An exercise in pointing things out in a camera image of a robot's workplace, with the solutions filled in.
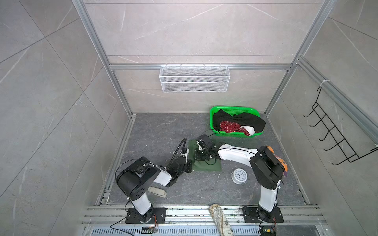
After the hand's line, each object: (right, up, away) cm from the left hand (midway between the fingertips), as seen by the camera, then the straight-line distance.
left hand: (193, 159), depth 93 cm
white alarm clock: (+27, -8, -9) cm, 29 cm away
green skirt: (+5, -2, -9) cm, 10 cm away
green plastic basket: (+32, +34, +21) cm, 51 cm away
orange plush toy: (+51, 0, -9) cm, 52 cm away
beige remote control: (-20, -14, -15) cm, 29 cm away
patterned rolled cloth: (+14, -26, -24) cm, 38 cm away
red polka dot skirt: (+26, +21, +6) cm, 34 cm away
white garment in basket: (+37, +19, 0) cm, 42 cm away
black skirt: (+35, +26, +10) cm, 45 cm away
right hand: (+1, +2, -2) cm, 3 cm away
